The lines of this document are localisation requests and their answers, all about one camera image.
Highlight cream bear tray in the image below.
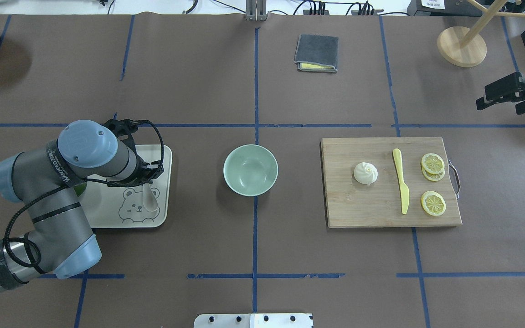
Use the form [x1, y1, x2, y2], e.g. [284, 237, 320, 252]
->
[78, 145, 172, 229]

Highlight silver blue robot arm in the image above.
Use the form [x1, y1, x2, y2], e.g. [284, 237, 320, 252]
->
[0, 119, 165, 293]

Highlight grey folded cloth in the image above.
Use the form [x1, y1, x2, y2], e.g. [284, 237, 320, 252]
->
[294, 34, 339, 73]

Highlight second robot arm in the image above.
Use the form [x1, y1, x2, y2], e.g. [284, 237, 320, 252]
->
[476, 72, 525, 115]

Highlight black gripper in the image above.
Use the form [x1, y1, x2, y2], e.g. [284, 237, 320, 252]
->
[103, 119, 165, 188]

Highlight white ceramic spoon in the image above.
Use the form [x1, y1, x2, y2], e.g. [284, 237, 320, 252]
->
[142, 183, 159, 212]

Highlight lemon slice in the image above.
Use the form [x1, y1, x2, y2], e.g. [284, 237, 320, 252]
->
[421, 190, 447, 216]
[421, 152, 445, 174]
[422, 168, 445, 181]

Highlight green ceramic bowl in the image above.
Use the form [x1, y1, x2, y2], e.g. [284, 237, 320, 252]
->
[223, 144, 279, 197]

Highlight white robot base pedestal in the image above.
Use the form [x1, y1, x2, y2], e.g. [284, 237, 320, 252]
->
[193, 313, 314, 328]

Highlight yellow plastic knife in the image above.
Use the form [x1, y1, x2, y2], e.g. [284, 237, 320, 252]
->
[392, 148, 410, 215]

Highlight wooden mug tree stand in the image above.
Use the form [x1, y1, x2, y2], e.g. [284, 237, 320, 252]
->
[436, 0, 525, 68]

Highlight white steamed bun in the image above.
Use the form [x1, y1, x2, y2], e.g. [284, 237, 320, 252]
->
[353, 162, 379, 185]

